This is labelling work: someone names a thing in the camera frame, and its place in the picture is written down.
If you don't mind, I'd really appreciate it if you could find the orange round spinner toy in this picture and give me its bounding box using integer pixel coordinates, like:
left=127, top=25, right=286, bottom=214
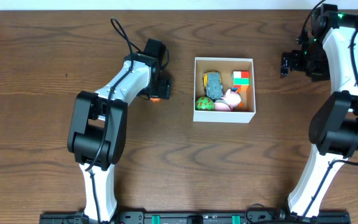
left=150, top=98, right=161, bottom=102

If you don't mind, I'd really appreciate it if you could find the colourful puzzle cube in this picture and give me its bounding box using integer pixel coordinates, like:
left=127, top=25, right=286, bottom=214
left=232, top=71, right=250, bottom=92

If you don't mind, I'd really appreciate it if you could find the green number ball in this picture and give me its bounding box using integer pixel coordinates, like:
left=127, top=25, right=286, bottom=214
left=195, top=96, right=215, bottom=111

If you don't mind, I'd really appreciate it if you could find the yellow grey toy truck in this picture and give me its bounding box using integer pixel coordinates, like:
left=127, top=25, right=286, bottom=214
left=203, top=72, right=223, bottom=101

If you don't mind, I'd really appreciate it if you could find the pink white duck toy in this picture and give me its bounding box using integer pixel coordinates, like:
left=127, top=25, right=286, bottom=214
left=214, top=89, right=242, bottom=112

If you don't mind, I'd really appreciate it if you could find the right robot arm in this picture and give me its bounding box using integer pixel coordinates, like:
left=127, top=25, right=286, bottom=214
left=280, top=1, right=358, bottom=223

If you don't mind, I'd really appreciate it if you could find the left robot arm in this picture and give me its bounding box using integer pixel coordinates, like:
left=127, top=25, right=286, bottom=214
left=62, top=39, right=172, bottom=223

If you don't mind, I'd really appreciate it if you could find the white cardboard box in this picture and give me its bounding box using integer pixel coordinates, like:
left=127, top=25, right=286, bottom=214
left=193, top=57, right=256, bottom=123

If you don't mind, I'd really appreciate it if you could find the left black cable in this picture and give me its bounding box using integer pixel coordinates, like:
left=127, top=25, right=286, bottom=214
left=84, top=17, right=170, bottom=223

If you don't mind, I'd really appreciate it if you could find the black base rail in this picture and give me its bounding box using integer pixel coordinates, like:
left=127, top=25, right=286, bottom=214
left=39, top=210, right=351, bottom=224

